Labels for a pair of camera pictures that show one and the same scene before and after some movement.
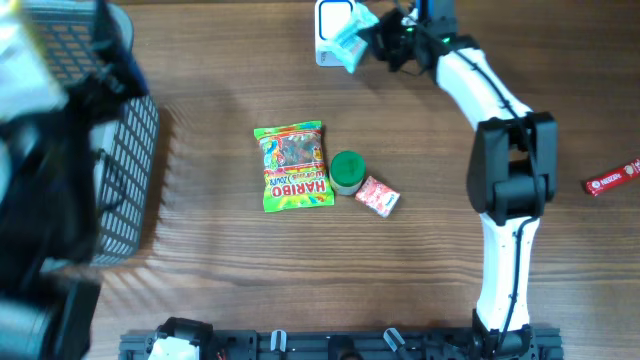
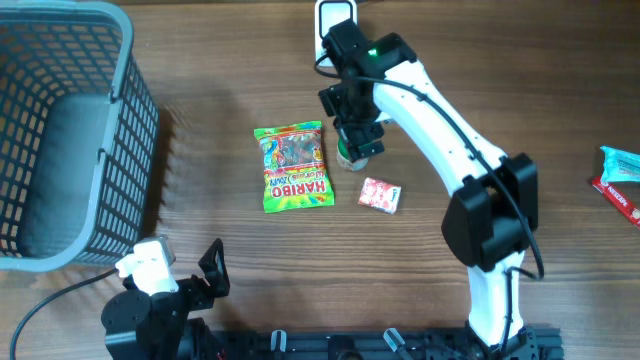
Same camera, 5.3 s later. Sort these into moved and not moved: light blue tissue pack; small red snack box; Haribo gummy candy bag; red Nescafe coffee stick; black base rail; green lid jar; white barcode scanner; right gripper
Moved: right gripper; small red snack box; red Nescafe coffee stick; green lid jar; light blue tissue pack
Not moved: Haribo gummy candy bag; white barcode scanner; black base rail
